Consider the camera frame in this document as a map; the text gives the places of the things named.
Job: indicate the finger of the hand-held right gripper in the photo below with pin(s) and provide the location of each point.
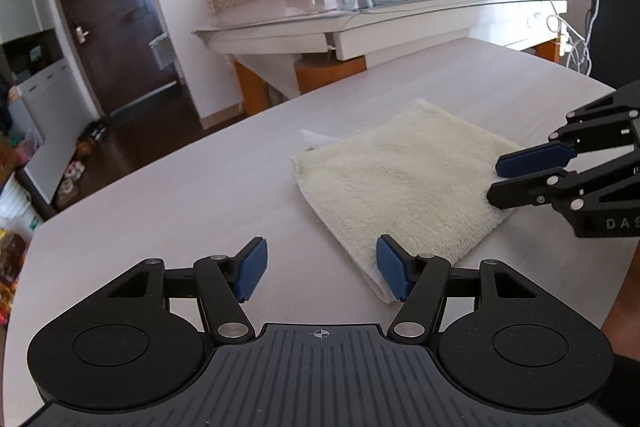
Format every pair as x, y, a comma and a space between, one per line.
535, 158
525, 193

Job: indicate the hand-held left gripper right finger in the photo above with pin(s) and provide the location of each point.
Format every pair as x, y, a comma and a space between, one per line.
392, 269

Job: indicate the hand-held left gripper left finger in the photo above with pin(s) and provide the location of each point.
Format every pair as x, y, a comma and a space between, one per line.
252, 267

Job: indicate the cream towel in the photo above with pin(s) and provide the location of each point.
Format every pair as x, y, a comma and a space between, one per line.
400, 177

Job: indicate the black tall appliance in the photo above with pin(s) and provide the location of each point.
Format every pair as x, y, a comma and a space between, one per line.
617, 17

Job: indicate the white glass-covered dining table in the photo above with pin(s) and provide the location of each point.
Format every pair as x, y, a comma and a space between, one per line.
400, 34

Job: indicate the brown shoe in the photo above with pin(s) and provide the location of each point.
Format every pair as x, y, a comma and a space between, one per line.
85, 147

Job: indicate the black white sneaker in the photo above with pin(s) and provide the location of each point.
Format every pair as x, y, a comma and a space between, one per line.
94, 129

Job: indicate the white plastic bucket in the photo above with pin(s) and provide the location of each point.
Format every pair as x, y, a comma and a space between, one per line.
20, 209

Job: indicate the colourful printed bag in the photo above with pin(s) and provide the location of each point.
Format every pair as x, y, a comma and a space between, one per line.
11, 267

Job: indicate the grey white cabinet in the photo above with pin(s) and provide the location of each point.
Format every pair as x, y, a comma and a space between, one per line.
45, 107

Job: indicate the colourful cloth pile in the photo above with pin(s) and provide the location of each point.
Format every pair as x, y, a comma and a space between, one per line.
15, 154

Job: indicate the silver door lock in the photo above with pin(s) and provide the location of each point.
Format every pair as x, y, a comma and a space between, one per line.
81, 33

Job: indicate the dark brown door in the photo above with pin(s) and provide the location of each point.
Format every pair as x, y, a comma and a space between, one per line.
110, 7

